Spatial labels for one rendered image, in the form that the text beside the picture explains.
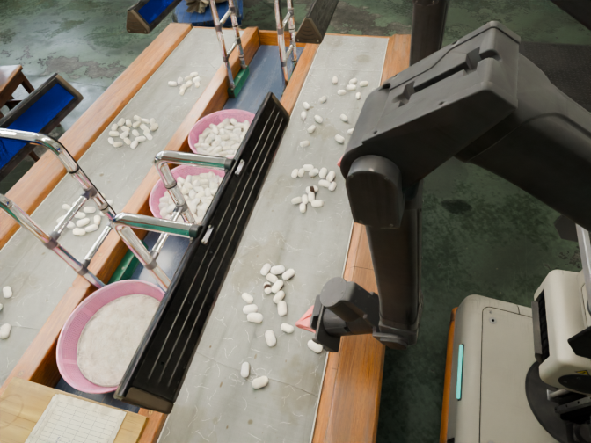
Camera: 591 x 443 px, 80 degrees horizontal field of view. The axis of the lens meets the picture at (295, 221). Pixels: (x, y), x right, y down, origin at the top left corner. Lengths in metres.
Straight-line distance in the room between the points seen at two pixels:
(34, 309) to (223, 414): 0.57
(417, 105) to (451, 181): 1.99
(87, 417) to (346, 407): 0.52
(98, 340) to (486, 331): 1.22
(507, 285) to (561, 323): 1.00
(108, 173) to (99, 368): 0.65
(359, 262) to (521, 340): 0.77
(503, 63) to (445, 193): 1.92
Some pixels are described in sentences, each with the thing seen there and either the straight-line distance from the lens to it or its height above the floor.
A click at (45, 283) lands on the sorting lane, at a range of 1.17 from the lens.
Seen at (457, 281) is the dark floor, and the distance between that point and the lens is 1.85.
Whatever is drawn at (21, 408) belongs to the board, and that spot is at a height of 0.78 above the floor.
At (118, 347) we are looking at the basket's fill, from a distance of 0.97.
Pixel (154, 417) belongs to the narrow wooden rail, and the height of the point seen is 0.76.
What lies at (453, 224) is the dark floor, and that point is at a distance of 2.03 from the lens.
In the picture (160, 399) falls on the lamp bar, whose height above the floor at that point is 1.07.
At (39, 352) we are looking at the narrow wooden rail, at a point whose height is 0.76.
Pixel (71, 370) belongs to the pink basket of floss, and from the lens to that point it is 1.00.
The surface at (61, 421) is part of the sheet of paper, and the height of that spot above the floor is 0.78.
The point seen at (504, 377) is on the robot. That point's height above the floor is 0.28.
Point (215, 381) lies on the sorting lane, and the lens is 0.86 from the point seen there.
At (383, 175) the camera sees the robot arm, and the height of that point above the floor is 1.36.
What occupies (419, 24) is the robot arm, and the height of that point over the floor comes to 1.25.
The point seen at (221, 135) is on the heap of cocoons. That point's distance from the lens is 1.34.
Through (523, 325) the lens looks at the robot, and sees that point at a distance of 1.53.
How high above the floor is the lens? 1.55
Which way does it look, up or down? 53 degrees down
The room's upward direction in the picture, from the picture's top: 6 degrees counter-clockwise
